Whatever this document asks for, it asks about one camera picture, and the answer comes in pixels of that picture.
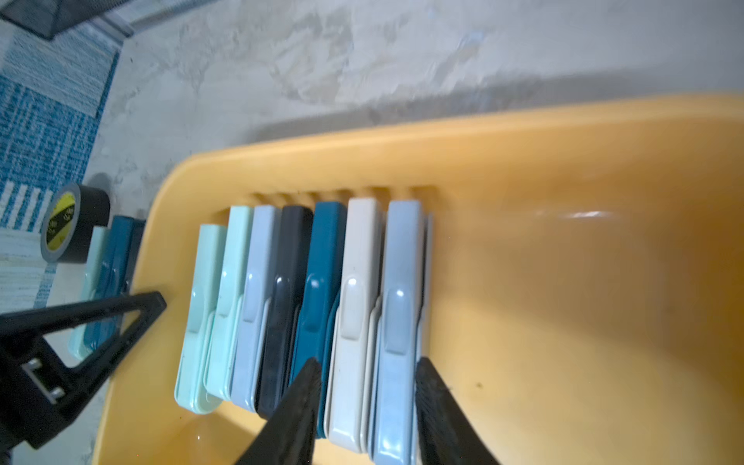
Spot black yellow tape roll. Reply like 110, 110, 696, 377
41, 182, 110, 264

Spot yellow plastic storage tray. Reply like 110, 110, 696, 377
93, 94, 743, 464

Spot black wire mesh shelf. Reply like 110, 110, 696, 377
1, 0, 206, 41

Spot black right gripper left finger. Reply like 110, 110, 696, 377
236, 358, 322, 464

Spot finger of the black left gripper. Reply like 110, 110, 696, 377
0, 289, 168, 451

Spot grey pruning pliers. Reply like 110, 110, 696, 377
371, 200, 426, 464
232, 205, 281, 413

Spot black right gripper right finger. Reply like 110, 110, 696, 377
415, 358, 500, 464

